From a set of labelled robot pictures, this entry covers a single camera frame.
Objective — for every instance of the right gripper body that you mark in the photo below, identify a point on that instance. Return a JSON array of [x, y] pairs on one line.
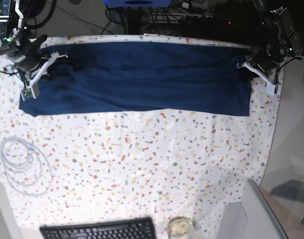
[[27, 55]]

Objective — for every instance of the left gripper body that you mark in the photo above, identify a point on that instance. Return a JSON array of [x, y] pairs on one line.
[[264, 63]]

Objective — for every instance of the blue t-shirt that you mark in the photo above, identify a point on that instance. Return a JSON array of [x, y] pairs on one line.
[[142, 76]]

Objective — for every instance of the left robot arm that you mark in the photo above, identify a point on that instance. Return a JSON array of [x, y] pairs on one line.
[[282, 41]]

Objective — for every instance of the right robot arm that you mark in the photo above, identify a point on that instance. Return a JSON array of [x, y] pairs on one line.
[[13, 22]]

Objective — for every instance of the terrazzo patterned tablecloth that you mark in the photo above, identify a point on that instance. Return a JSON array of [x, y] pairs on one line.
[[108, 166]]

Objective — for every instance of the blue box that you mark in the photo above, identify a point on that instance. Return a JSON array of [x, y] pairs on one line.
[[140, 3]]

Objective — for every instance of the glass jar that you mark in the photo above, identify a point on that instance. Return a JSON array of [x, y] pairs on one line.
[[180, 228]]

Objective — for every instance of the black keyboard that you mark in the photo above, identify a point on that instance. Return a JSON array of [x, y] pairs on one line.
[[140, 228]]

